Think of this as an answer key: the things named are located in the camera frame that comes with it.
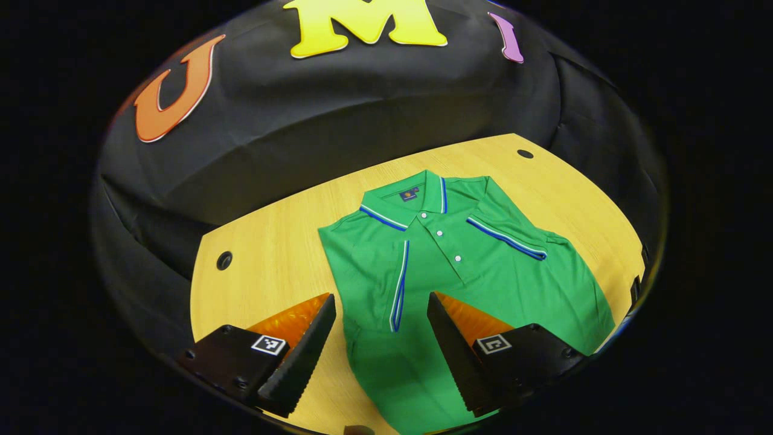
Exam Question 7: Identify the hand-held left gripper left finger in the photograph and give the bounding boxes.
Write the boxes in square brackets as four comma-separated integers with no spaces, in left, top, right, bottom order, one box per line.
[178,293,337,419]

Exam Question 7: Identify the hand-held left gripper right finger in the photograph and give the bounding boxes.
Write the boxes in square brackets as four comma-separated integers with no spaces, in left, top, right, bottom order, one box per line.
[426,291,589,417]

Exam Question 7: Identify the green T-shirt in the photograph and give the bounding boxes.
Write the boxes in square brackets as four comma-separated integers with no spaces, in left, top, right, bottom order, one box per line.
[318,170,617,435]

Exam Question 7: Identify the black backdrop cloth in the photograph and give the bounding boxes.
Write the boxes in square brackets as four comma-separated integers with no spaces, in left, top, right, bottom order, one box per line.
[94,0,665,357]

